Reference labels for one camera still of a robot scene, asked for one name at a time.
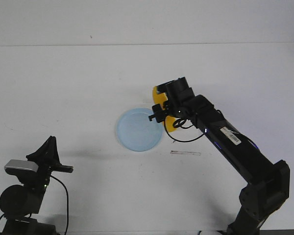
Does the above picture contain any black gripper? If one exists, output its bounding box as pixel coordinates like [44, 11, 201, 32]
[148, 82, 186, 123]
[26, 136, 74, 191]

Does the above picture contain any yellow corn cob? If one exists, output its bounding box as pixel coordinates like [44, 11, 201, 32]
[152, 86, 177, 133]

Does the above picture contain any light blue round plate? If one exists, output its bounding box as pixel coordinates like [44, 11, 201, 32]
[116, 108, 164, 152]

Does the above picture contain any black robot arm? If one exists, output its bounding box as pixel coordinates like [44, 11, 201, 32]
[149, 77, 290, 235]
[0, 136, 73, 235]

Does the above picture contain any clear tape strip horizontal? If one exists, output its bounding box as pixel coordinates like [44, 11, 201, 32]
[170, 150, 201, 156]

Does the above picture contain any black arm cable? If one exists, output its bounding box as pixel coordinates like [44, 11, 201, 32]
[163, 116, 206, 143]
[49, 175, 70, 235]

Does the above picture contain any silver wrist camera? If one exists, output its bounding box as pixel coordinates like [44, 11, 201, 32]
[4, 159, 38, 175]

